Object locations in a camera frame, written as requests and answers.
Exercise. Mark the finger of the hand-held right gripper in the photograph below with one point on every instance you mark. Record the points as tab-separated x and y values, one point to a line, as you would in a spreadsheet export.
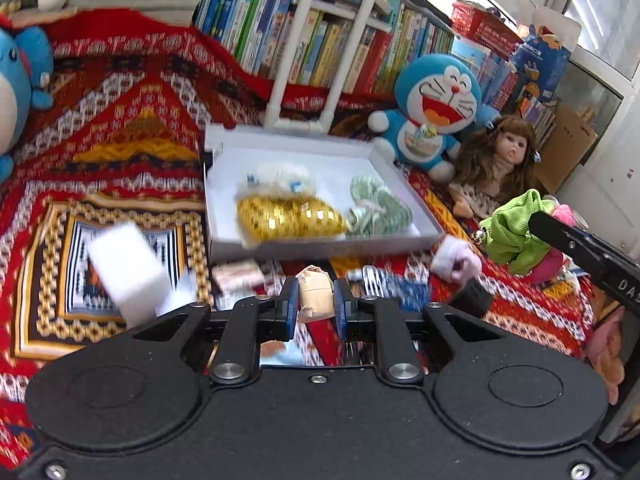
565	240

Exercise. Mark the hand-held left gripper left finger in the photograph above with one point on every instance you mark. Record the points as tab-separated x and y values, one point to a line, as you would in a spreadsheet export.
290	310

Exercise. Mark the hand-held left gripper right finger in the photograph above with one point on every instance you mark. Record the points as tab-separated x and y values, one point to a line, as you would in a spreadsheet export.
341	310

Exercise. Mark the small beige printed pouch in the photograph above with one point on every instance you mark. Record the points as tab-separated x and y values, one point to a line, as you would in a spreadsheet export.
314	292

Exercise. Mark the green cloth scrunchie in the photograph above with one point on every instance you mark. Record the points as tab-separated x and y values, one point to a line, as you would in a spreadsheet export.
510	230

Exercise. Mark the white cloth pouch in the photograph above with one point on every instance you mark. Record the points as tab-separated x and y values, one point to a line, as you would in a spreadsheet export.
237	275

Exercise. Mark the blue patterned cloth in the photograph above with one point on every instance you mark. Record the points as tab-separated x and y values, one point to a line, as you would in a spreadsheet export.
400	287

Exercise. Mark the gold sequin bow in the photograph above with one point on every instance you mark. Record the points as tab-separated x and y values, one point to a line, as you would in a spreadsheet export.
280	217

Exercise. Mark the green plaid scrunchie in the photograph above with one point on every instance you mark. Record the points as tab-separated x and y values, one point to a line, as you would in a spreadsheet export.
375	205

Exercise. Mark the pale purple fluffy plush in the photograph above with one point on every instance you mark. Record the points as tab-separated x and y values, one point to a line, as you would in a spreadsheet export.
455	257

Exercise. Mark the white fluffy hair accessory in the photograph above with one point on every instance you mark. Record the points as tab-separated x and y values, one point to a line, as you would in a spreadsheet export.
280	175

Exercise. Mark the white shallow cardboard box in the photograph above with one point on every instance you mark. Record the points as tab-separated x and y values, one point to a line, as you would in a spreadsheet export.
325	170

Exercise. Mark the white foam block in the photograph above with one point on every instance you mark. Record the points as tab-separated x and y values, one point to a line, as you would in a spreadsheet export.
130	270

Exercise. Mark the orange plush toy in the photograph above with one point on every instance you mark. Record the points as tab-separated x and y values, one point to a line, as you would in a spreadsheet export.
607	355

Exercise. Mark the brown cardboard box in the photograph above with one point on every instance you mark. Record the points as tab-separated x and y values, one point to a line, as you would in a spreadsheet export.
570	145

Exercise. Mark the brown-haired doll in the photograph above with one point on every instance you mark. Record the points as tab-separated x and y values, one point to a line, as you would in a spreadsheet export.
515	147

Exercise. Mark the small black box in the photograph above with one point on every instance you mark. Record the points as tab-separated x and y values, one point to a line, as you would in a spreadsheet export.
472	297

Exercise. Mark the blue printed carton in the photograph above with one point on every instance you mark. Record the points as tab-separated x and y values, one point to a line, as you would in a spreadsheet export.
542	60

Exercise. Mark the blue cat plush toy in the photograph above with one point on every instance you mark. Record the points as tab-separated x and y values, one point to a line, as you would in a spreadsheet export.
435	80

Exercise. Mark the red plastic basket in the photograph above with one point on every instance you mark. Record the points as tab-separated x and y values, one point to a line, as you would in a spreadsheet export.
480	22

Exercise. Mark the red patterned blanket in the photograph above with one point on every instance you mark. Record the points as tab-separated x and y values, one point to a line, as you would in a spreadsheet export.
125	125

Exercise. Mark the row of upright books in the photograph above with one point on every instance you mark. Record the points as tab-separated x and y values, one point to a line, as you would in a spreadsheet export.
320	45

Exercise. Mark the blue round plush toy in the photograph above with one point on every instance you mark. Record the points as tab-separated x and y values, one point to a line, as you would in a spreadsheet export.
10	60

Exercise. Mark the white pipe frame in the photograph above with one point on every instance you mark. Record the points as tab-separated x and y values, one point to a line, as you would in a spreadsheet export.
295	50

